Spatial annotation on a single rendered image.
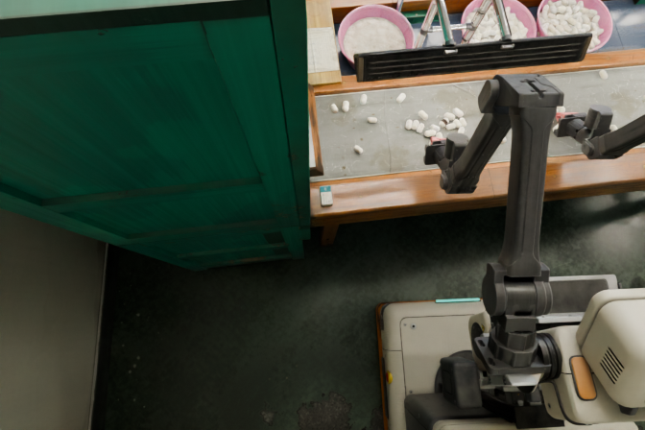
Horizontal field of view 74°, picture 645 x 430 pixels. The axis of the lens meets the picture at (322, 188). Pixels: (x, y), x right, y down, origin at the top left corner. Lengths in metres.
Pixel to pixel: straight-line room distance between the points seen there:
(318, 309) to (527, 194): 1.41
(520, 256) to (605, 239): 1.69
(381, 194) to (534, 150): 0.65
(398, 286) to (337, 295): 0.29
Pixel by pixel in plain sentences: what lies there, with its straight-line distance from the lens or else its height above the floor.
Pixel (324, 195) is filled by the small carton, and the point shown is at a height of 0.79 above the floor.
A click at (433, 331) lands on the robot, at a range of 1.85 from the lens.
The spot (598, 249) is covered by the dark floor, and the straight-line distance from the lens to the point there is 2.51.
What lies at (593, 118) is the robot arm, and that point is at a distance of 1.49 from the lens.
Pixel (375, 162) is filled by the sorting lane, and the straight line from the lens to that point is 1.42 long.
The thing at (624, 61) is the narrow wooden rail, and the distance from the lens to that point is 1.89.
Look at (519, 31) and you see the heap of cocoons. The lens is 1.81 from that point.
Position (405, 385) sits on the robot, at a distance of 1.85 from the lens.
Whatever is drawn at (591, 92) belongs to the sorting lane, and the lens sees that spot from 1.79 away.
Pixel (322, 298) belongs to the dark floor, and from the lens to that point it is 2.07.
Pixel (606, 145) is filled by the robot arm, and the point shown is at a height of 0.98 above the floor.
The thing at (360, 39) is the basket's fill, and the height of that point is 0.73.
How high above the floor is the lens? 2.07
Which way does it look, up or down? 74 degrees down
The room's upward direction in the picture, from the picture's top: 5 degrees clockwise
